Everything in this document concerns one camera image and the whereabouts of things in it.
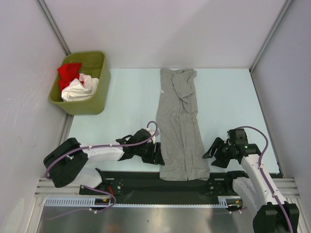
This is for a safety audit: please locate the red t shirt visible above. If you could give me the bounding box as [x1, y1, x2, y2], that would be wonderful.
[57, 63, 82, 91]

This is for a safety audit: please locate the left aluminium corner post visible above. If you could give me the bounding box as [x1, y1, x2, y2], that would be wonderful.
[35, 0, 71, 56]

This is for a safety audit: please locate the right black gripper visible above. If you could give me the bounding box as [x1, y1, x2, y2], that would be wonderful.
[202, 137, 235, 168]

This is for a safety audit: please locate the aluminium frame rail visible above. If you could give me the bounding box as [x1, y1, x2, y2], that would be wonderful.
[35, 178, 300, 198]

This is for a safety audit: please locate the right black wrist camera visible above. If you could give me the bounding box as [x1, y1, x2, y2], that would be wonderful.
[227, 129, 248, 146]

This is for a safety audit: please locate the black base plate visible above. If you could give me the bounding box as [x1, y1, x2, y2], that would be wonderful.
[79, 171, 249, 205]

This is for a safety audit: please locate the aluminium corner post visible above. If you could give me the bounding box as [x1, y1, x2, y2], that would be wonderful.
[35, 0, 71, 56]
[249, 0, 294, 74]

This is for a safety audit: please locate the white t shirt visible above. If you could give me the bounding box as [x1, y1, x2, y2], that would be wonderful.
[61, 73, 99, 102]

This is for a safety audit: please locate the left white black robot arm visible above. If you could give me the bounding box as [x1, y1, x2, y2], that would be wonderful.
[43, 135, 165, 194]

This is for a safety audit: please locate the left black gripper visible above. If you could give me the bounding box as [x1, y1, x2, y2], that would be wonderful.
[135, 141, 164, 166]

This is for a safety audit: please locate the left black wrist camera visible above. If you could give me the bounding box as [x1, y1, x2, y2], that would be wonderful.
[116, 129, 159, 150]

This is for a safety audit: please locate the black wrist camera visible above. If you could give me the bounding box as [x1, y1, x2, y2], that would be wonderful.
[227, 129, 248, 146]
[116, 129, 159, 150]

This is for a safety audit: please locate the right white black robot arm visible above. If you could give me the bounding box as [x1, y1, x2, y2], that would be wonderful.
[203, 137, 299, 233]

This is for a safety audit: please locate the grey slotted cable duct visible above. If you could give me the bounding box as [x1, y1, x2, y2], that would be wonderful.
[45, 197, 242, 208]

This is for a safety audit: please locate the right aluminium corner post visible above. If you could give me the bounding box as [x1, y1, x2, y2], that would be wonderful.
[249, 0, 294, 74]

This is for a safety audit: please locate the grey t shirt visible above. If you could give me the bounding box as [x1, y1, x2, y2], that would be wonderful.
[156, 68, 210, 181]

